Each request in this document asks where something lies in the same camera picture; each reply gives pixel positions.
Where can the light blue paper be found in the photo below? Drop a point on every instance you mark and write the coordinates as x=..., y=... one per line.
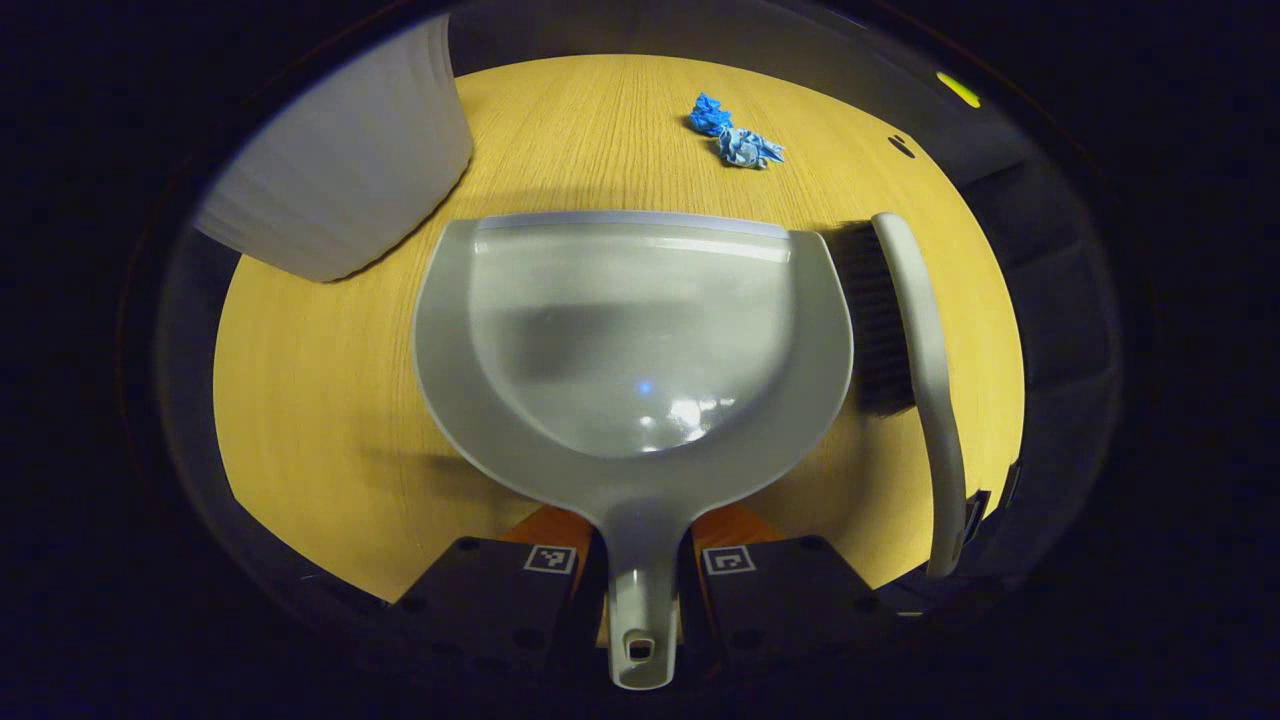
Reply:
x=748, y=150

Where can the grey garbage bin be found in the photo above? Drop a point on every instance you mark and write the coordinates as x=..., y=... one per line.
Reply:
x=350, y=160

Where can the wooden desktop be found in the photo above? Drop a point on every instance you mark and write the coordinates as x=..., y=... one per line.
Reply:
x=330, y=400

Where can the dark blue paper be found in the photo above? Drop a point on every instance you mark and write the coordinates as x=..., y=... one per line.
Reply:
x=710, y=115

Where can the grey dustpan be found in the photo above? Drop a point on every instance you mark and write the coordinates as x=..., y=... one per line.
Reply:
x=640, y=320

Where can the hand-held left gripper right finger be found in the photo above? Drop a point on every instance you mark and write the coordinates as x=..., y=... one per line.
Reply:
x=790, y=600

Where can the small grey broom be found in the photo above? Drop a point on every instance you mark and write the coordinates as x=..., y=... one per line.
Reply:
x=925, y=330

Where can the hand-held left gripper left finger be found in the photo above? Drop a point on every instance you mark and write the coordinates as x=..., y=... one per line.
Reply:
x=480, y=600

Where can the small dark desk object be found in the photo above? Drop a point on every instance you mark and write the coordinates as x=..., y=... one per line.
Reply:
x=901, y=147

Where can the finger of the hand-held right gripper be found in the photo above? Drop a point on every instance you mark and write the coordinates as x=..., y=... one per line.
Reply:
x=977, y=515

